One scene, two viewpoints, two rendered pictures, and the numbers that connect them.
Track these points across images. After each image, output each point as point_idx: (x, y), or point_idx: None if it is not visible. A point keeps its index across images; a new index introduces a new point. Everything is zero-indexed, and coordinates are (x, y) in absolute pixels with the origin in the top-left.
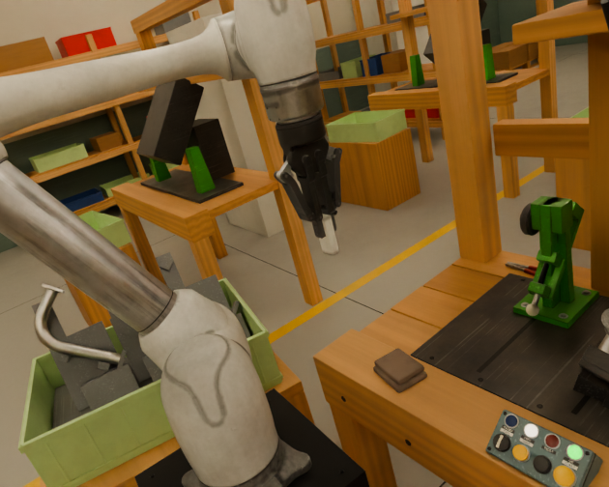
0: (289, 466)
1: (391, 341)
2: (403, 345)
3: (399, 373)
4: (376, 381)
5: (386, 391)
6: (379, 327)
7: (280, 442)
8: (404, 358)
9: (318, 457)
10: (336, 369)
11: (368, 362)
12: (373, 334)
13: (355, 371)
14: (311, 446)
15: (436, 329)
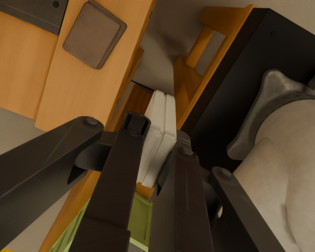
0: (287, 86)
1: (34, 70)
2: (36, 53)
3: (107, 28)
4: (114, 59)
5: (127, 41)
6: (13, 96)
7: (273, 105)
8: (80, 31)
9: (259, 66)
10: (109, 113)
11: (87, 80)
12: (30, 98)
13: (106, 90)
14: (246, 80)
15: None
